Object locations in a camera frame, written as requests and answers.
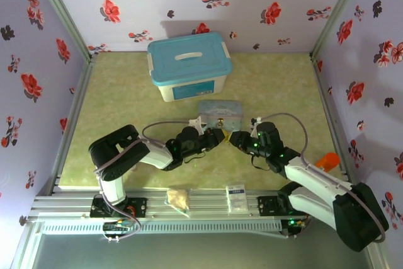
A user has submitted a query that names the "cartoon print tin box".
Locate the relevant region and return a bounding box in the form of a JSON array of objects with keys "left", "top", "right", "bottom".
[{"left": 197, "top": 99, "right": 245, "bottom": 134}]

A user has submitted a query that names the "white packet with blue label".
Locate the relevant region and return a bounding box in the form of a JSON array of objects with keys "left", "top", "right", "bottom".
[{"left": 225, "top": 182, "right": 248, "bottom": 214}]

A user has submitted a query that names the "clear bag with beige contents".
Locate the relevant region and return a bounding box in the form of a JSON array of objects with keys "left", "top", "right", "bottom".
[{"left": 164, "top": 188, "right": 192, "bottom": 219}]

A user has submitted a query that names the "orange plastic cylinder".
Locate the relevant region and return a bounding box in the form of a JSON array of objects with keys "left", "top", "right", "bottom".
[{"left": 315, "top": 152, "right": 341, "bottom": 173}]

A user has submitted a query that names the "blue lidded storage box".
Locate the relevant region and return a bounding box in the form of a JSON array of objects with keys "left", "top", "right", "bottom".
[{"left": 147, "top": 31, "right": 234, "bottom": 103}]

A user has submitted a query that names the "green circuit board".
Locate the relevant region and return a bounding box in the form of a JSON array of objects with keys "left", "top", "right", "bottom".
[
  {"left": 103, "top": 222, "right": 130, "bottom": 235},
  {"left": 284, "top": 217, "right": 305, "bottom": 231}
]

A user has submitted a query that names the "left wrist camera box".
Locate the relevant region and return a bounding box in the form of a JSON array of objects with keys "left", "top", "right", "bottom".
[{"left": 188, "top": 117, "right": 206, "bottom": 134}]

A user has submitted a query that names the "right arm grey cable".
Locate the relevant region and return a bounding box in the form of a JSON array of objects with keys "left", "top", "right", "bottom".
[{"left": 259, "top": 112, "right": 387, "bottom": 244}]

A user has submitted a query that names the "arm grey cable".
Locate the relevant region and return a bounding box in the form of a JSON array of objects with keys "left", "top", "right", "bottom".
[
  {"left": 259, "top": 112, "right": 387, "bottom": 244},
  {"left": 93, "top": 120, "right": 191, "bottom": 175}
]

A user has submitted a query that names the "left arm grey cable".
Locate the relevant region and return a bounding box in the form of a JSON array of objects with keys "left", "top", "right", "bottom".
[{"left": 93, "top": 120, "right": 191, "bottom": 175}]

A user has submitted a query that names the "aluminium rail frame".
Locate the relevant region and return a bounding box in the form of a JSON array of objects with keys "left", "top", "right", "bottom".
[{"left": 27, "top": 186, "right": 376, "bottom": 223}]

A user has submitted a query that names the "slotted white cable duct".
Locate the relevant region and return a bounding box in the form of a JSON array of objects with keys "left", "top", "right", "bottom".
[{"left": 40, "top": 220, "right": 283, "bottom": 236}]

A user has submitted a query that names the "aluminium corner post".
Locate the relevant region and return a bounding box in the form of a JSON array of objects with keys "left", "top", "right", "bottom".
[
  {"left": 310, "top": 0, "right": 370, "bottom": 57},
  {"left": 30, "top": 0, "right": 93, "bottom": 59}
]

